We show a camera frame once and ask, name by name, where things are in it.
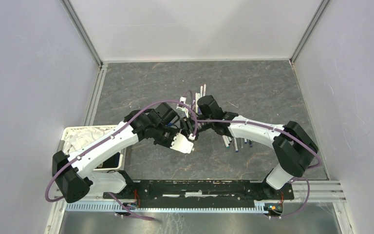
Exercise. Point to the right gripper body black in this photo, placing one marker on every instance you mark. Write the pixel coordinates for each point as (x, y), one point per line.
(189, 125)

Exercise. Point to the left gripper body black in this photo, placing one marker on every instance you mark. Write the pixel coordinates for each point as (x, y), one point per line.
(165, 137)

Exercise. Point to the red white pen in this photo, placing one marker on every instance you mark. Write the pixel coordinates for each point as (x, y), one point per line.
(201, 90)

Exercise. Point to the teal capped white pen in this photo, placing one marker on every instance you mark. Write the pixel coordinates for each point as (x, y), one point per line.
(226, 141)

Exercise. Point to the blue transparent pen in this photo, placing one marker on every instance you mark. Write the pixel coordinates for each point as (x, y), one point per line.
(235, 140)

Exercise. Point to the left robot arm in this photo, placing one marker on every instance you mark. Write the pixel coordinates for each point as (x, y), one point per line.
(75, 175)

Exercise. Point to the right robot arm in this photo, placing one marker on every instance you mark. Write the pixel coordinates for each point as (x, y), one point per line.
(295, 150)

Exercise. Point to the white cloth in basket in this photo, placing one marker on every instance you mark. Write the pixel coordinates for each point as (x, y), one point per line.
(75, 138)

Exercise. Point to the white plastic basket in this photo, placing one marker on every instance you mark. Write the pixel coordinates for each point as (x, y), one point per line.
(114, 163)

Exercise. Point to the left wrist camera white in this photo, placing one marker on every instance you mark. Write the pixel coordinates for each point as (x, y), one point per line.
(182, 144)

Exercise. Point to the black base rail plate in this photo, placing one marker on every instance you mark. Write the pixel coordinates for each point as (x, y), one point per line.
(202, 193)

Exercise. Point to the white slotted cable duct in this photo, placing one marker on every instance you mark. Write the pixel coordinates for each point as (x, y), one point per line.
(113, 206)

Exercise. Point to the aluminium frame rail left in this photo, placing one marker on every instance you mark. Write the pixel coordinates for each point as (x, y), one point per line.
(68, 6)

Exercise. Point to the aluminium frame rail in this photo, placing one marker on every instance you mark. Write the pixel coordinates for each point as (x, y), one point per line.
(68, 6)
(309, 30)

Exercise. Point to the aluminium frame rail right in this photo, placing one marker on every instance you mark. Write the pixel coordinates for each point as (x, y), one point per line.
(309, 30)

